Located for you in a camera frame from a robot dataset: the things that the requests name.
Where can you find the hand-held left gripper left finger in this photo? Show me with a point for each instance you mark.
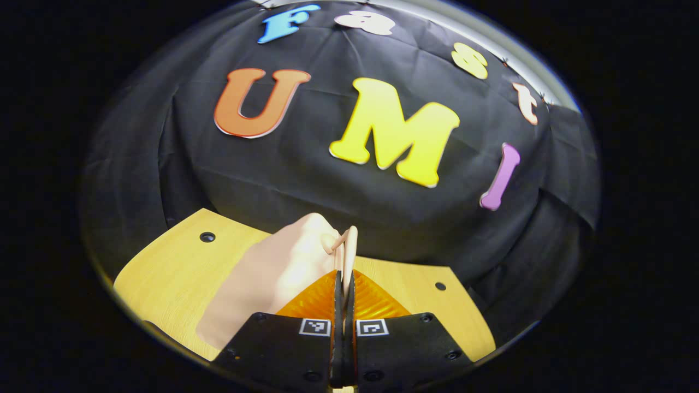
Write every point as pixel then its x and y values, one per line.
pixel 284 349

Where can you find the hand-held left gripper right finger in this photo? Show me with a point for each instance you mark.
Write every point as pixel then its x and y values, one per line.
pixel 404 349

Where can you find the pink suitcase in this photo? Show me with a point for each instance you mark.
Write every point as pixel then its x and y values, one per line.
pixel 273 273

